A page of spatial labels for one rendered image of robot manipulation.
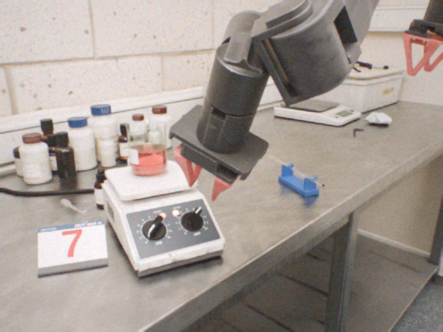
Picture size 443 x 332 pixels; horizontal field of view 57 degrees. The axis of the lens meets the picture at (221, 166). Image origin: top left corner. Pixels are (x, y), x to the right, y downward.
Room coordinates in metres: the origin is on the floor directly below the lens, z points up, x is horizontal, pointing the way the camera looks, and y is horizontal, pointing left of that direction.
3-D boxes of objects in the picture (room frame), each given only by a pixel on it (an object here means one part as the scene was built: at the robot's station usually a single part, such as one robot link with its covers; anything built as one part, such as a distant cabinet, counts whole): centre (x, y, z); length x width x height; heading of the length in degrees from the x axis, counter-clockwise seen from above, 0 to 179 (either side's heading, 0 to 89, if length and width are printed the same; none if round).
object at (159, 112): (1.05, 0.16, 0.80); 0.06 x 0.06 x 0.11
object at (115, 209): (0.57, 0.10, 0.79); 0.22 x 0.13 x 0.08; 27
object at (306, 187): (0.76, -0.16, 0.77); 0.10 x 0.03 x 0.04; 24
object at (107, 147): (0.89, 0.26, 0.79); 0.03 x 0.03 x 0.09
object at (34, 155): (0.80, 0.39, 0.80); 0.06 x 0.06 x 0.10
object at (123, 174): (0.60, 0.11, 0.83); 0.12 x 0.12 x 0.01; 27
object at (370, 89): (1.67, -0.53, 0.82); 0.37 x 0.31 x 0.14; 135
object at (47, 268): (0.50, 0.21, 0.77); 0.09 x 0.06 x 0.04; 107
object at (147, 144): (0.61, 0.12, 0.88); 0.07 x 0.06 x 0.08; 5
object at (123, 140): (0.94, 0.23, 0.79); 0.04 x 0.04 x 0.09
